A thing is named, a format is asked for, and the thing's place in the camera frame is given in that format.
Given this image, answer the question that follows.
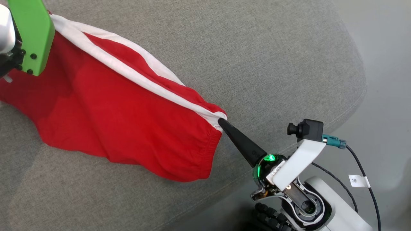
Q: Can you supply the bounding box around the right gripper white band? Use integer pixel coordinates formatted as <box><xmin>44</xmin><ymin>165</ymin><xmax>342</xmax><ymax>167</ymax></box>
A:
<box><xmin>218</xmin><ymin>118</ymin><xmax>326</xmax><ymax>201</ymax></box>

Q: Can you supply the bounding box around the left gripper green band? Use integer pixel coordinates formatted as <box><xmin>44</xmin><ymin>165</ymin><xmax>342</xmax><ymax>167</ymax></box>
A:
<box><xmin>0</xmin><ymin>0</ymin><xmax>56</xmax><ymax>78</ymax></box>

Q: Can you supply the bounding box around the red shorts white stripe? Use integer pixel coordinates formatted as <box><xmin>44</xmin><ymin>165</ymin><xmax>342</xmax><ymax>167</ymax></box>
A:
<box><xmin>0</xmin><ymin>11</ymin><xmax>228</xmax><ymax>183</ymax></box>

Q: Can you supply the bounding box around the grey fabric sofa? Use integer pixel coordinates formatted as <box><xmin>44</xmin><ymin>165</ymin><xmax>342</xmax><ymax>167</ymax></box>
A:
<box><xmin>0</xmin><ymin>0</ymin><xmax>367</xmax><ymax>231</ymax></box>

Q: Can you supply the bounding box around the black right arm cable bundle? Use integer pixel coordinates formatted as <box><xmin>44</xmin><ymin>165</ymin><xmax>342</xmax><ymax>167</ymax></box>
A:
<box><xmin>255</xmin><ymin>202</ymin><xmax>294</xmax><ymax>231</ymax></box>

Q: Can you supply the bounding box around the right camera cable teal plug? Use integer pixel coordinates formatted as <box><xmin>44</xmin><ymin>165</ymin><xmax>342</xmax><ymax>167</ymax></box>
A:
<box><xmin>322</xmin><ymin>135</ymin><xmax>382</xmax><ymax>231</ymax></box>

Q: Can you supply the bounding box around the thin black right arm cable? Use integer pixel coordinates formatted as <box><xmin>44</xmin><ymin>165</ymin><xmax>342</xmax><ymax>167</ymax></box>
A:
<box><xmin>311</xmin><ymin>162</ymin><xmax>358</xmax><ymax>213</ymax></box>

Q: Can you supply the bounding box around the white cable label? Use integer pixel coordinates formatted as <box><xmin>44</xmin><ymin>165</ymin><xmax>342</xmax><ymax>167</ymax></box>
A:
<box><xmin>348</xmin><ymin>174</ymin><xmax>371</xmax><ymax>188</ymax></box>

